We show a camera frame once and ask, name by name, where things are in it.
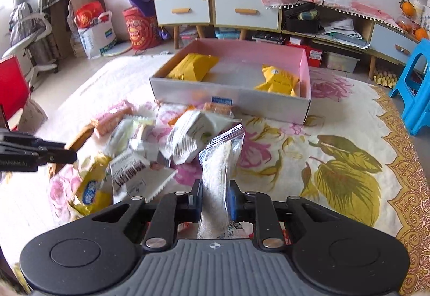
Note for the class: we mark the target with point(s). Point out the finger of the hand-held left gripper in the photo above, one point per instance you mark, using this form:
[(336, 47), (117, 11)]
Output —
[(57, 156), (40, 143)]

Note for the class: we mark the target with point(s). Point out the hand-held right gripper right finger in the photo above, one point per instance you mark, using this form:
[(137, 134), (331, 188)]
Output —
[(232, 200)]

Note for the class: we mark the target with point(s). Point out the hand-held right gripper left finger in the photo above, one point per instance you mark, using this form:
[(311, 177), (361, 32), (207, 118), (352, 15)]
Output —
[(196, 202)]

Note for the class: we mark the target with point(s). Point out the yellow blue-label snack packet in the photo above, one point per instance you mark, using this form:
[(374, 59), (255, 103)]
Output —
[(90, 188)]

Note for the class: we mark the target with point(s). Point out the white green snack packet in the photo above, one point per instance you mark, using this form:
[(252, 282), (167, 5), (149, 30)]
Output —
[(189, 134)]

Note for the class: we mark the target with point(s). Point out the pink snack packet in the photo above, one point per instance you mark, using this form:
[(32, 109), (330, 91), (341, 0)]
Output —
[(112, 111)]

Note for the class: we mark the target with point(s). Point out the pink cardboard box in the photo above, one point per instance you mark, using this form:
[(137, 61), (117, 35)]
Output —
[(268, 104)]

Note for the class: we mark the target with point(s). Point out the brown snack packet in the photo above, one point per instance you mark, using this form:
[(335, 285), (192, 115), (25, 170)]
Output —
[(79, 140)]

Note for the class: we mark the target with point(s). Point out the cardboard piece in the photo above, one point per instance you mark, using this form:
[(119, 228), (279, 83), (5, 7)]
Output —
[(32, 116)]

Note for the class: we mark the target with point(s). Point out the pink biscuit packet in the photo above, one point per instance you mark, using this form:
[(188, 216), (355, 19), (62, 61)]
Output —
[(105, 128)]

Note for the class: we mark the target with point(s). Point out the small white snack packet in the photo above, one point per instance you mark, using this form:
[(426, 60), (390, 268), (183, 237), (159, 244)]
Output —
[(142, 129), (121, 138)]

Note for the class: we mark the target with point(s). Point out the white brown-print snack packet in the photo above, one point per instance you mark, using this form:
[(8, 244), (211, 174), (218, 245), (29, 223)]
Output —
[(134, 175)]

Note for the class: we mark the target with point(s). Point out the white office chair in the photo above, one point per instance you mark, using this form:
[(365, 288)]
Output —
[(33, 64)]

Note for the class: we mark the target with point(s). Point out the orange biscuit packet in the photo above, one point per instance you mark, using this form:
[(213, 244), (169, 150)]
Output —
[(218, 109), (175, 118)]

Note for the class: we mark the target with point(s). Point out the round white plate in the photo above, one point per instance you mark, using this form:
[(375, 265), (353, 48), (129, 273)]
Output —
[(116, 50)]

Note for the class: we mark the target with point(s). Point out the white shopping bag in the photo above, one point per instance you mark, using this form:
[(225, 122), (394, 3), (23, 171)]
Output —
[(97, 37)]

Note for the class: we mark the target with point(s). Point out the red gift bag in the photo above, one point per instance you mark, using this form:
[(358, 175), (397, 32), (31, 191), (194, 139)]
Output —
[(89, 14)]

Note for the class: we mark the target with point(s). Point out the red printed barrel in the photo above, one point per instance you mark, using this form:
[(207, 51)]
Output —
[(141, 29)]

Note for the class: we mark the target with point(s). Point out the clear bin blue lid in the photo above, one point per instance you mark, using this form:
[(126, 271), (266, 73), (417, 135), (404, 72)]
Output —
[(226, 34)]

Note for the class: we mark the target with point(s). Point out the red box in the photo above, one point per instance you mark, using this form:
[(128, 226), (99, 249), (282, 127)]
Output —
[(314, 56)]

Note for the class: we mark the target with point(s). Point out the clear bin pink contents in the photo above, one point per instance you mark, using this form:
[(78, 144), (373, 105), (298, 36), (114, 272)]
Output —
[(188, 35)]

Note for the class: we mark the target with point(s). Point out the black keyboard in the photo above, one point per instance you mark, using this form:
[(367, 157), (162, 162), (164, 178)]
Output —
[(267, 36)]

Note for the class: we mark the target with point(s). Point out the clear plastic bin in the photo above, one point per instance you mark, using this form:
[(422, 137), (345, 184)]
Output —
[(341, 61)]

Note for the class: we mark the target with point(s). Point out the white cabinet drawer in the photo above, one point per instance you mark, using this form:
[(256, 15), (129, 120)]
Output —
[(168, 14), (262, 14)]

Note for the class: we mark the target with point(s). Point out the black storage box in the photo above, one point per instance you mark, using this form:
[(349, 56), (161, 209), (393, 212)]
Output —
[(302, 24)]

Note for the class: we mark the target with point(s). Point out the low wooden cabinet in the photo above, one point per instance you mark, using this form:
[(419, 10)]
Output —
[(371, 69)]

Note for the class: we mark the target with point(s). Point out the yellow egg tray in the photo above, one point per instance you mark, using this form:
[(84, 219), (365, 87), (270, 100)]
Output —
[(386, 77)]

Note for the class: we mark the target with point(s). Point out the green yellow pouch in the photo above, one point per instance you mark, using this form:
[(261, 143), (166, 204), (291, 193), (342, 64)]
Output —
[(307, 15)]

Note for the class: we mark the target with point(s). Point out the black set-top device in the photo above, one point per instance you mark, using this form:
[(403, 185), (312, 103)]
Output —
[(295, 10)]

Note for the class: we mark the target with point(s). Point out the pile of white papers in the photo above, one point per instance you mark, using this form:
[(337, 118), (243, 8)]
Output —
[(339, 29)]

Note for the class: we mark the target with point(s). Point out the grey-blue cabinet drawer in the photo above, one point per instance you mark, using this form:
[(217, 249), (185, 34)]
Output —
[(383, 37)]

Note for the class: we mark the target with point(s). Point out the blue plastic stool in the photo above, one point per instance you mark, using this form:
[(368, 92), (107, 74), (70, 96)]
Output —
[(416, 57)]

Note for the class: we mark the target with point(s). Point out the glass jar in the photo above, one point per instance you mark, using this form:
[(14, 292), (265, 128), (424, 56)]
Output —
[(404, 23)]

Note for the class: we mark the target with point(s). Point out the orange fruit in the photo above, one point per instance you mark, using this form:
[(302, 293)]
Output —
[(406, 7), (421, 34)]

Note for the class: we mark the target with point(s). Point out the white foam box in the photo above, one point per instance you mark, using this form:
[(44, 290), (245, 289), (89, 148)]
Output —
[(426, 10)]

